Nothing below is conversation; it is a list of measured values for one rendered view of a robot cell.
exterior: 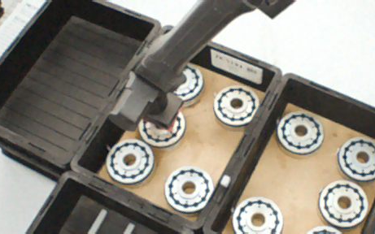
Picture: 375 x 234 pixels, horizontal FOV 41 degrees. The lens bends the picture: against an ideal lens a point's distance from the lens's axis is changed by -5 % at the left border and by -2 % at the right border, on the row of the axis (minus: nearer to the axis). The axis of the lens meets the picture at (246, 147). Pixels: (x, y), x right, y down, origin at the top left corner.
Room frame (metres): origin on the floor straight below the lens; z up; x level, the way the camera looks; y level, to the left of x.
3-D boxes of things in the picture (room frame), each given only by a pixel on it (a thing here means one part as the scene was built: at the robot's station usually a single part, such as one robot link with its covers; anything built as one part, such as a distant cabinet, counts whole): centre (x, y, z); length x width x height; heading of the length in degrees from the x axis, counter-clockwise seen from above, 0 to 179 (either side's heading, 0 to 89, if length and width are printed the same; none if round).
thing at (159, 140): (0.51, 0.19, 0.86); 0.10 x 0.10 x 0.01
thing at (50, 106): (0.62, 0.41, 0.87); 0.40 x 0.30 x 0.11; 156
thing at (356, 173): (0.45, -0.25, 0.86); 0.10 x 0.10 x 0.01
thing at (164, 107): (0.51, 0.19, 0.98); 0.10 x 0.07 x 0.07; 66
